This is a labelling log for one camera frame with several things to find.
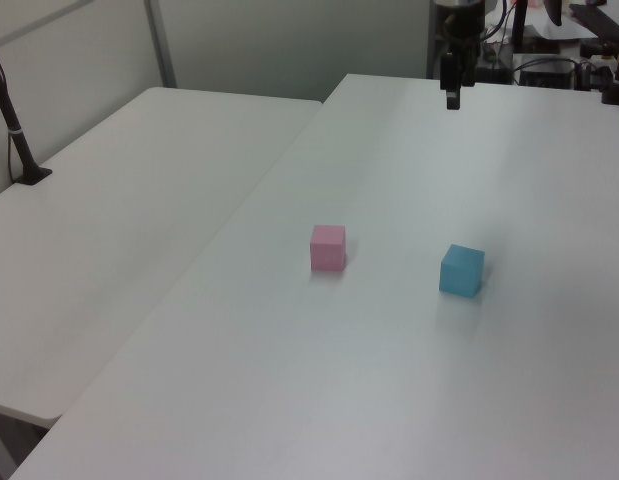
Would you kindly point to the blue cube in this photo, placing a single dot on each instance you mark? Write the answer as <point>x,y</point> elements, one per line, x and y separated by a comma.
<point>459,272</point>

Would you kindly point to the black table clamp stand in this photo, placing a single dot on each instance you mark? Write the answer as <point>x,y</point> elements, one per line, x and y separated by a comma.
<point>618,80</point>

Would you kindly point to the black upright pole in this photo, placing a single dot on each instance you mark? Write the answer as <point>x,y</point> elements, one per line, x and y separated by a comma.
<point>520,25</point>

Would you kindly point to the black metal rail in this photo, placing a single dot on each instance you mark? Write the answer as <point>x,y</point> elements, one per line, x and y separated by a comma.
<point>601,22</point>

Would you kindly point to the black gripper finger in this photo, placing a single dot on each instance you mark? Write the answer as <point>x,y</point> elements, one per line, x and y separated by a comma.
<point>470,65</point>
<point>451,75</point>

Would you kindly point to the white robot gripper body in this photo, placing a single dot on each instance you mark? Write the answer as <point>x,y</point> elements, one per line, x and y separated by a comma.
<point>461,27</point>

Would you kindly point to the black camera stand pole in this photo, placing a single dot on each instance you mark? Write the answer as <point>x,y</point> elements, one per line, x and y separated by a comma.
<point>11,125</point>

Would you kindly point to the black electronics box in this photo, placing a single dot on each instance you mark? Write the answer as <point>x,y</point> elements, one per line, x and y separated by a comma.
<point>546,74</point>

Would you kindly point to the white partition frame post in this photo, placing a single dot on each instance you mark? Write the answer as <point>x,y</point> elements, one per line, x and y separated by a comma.
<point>160,42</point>

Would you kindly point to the pink cube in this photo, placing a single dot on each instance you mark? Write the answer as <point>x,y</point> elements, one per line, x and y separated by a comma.
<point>327,248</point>

